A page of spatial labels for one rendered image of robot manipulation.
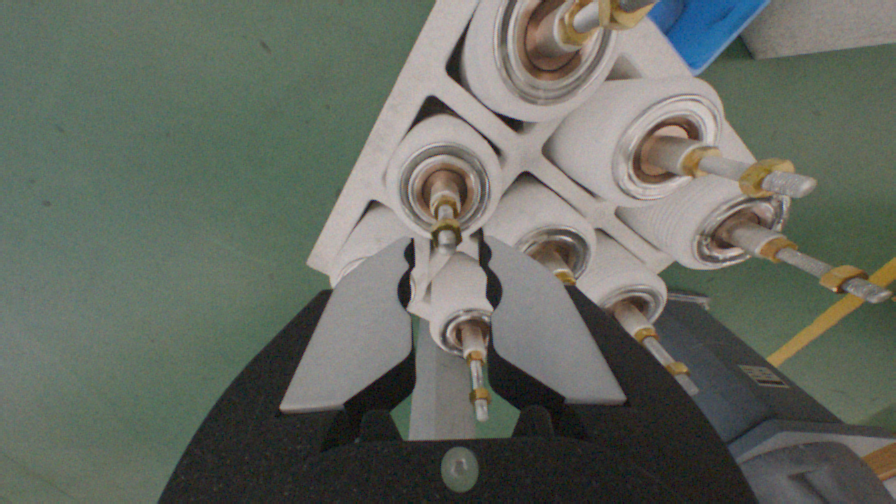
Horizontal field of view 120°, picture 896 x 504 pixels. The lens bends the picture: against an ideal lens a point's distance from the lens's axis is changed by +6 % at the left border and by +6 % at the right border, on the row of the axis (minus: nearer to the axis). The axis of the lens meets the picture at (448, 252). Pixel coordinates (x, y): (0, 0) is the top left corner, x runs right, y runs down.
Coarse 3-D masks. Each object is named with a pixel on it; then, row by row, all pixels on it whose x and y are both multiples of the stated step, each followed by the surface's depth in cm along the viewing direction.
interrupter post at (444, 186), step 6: (444, 180) 20; (450, 180) 20; (438, 186) 19; (444, 186) 18; (450, 186) 19; (456, 186) 20; (432, 192) 19; (438, 192) 18; (444, 192) 18; (450, 192) 18; (456, 192) 18; (432, 198) 18; (456, 198) 18; (432, 210) 18
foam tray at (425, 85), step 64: (448, 0) 20; (448, 64) 31; (640, 64) 22; (384, 128) 25; (512, 128) 30; (384, 192) 28; (576, 192) 28; (320, 256) 32; (448, 256) 32; (640, 256) 33
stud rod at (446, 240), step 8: (440, 208) 17; (448, 208) 17; (440, 216) 16; (448, 216) 15; (448, 232) 14; (440, 240) 13; (448, 240) 13; (440, 248) 13; (448, 248) 13; (456, 248) 13
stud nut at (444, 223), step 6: (438, 222) 14; (444, 222) 14; (450, 222) 14; (456, 222) 14; (432, 228) 14; (438, 228) 14; (444, 228) 14; (450, 228) 14; (456, 228) 14; (432, 234) 14; (438, 234) 14; (456, 234) 14; (432, 240) 14; (456, 240) 14; (462, 240) 14; (456, 246) 14
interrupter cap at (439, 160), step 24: (432, 144) 18; (456, 144) 18; (408, 168) 19; (432, 168) 19; (456, 168) 19; (480, 168) 19; (408, 192) 20; (480, 192) 20; (408, 216) 21; (432, 216) 21; (480, 216) 21
